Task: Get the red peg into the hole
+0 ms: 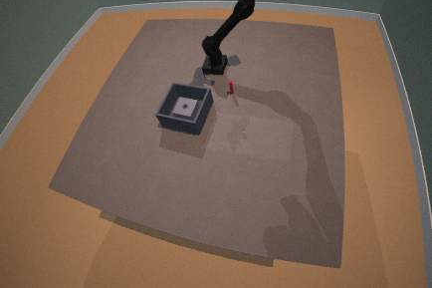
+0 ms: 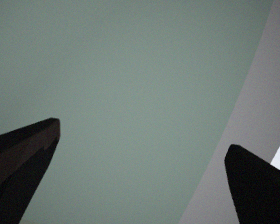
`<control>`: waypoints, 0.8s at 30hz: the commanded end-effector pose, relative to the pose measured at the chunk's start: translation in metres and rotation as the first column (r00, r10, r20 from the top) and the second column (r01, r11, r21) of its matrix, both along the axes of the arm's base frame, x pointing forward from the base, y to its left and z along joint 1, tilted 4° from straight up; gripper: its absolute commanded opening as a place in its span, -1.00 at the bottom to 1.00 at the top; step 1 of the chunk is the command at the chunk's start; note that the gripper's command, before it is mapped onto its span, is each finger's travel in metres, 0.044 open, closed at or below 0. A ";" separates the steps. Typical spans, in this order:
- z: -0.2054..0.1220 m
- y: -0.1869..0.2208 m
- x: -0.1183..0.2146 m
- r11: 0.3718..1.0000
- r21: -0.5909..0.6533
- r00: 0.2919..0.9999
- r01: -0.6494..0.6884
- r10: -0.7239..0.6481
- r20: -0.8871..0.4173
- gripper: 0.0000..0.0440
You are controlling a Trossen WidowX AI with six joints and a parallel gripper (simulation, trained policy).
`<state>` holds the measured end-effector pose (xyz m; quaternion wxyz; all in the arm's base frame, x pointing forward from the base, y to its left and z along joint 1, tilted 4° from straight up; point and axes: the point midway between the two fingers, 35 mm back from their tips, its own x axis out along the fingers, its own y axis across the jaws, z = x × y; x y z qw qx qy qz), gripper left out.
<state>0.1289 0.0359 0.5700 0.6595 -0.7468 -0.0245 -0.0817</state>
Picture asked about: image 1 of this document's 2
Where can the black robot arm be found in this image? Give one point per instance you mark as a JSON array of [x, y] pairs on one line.
[[210, 45]]

